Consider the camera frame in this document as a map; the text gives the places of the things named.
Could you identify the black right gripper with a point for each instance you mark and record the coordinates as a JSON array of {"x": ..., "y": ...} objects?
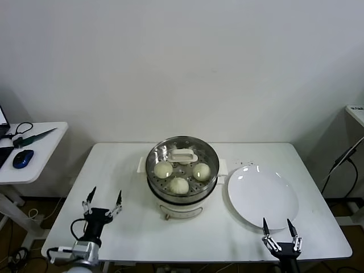
[{"x": 285, "y": 256}]

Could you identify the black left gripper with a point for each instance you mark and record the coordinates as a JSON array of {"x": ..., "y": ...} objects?
[{"x": 96, "y": 223}]

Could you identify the white steamed baozi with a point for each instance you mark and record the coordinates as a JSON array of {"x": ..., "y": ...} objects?
[
  {"x": 179, "y": 186},
  {"x": 185, "y": 163},
  {"x": 201, "y": 172},
  {"x": 163, "y": 170}
]

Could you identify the steel and white steamer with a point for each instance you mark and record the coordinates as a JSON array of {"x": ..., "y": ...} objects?
[{"x": 182, "y": 209}]

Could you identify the stainless steel steamer basket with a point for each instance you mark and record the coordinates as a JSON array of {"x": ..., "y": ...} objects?
[{"x": 213, "y": 182}]

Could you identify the white round plate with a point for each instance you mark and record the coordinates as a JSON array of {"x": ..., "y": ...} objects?
[{"x": 261, "y": 196}]

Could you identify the white side table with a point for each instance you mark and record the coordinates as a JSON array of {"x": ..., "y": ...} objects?
[{"x": 42, "y": 159}]

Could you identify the blue computer mouse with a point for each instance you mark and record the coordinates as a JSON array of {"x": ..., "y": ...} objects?
[{"x": 22, "y": 158}]

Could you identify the black laptop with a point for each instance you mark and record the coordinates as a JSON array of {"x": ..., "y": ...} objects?
[{"x": 4, "y": 155}]

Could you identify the white shelf with label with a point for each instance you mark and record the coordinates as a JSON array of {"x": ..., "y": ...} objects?
[{"x": 355, "y": 112}]

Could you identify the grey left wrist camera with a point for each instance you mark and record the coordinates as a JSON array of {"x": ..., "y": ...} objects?
[{"x": 82, "y": 249}]

